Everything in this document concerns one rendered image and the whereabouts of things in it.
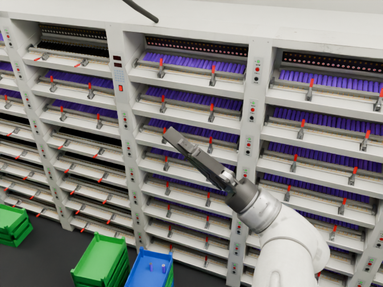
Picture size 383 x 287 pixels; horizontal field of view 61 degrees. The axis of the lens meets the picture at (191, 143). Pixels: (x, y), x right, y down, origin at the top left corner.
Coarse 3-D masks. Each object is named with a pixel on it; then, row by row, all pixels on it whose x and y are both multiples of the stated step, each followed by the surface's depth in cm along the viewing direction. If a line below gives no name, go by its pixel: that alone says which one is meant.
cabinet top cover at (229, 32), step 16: (144, 16) 164; (160, 16) 164; (144, 32) 150; (160, 32) 147; (176, 32) 144; (192, 32) 142; (208, 32) 139; (224, 32) 138; (240, 32) 138; (288, 32) 138; (304, 32) 138; (320, 32) 138; (336, 32) 138; (304, 48) 128; (320, 48) 126; (336, 48) 124; (352, 48) 122; (368, 48) 120
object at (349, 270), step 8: (248, 232) 201; (248, 240) 198; (256, 240) 197; (336, 256) 186; (352, 256) 182; (328, 264) 184; (336, 264) 183; (344, 264) 183; (352, 264) 181; (344, 272) 181; (352, 272) 180
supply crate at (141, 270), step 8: (144, 256) 198; (152, 256) 197; (160, 256) 196; (168, 256) 194; (136, 264) 191; (144, 264) 193; (152, 264) 193; (160, 264) 193; (168, 264) 193; (136, 272) 189; (144, 272) 189; (152, 272) 189; (160, 272) 189; (168, 272) 187; (128, 280) 180; (136, 280) 185; (144, 280) 185; (152, 280) 185; (160, 280) 185
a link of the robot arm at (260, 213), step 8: (264, 192) 70; (256, 200) 69; (264, 200) 69; (272, 200) 70; (248, 208) 69; (256, 208) 69; (264, 208) 69; (272, 208) 69; (240, 216) 71; (248, 216) 69; (256, 216) 69; (264, 216) 68; (272, 216) 68; (248, 224) 71; (256, 224) 69; (264, 224) 69; (256, 232) 71
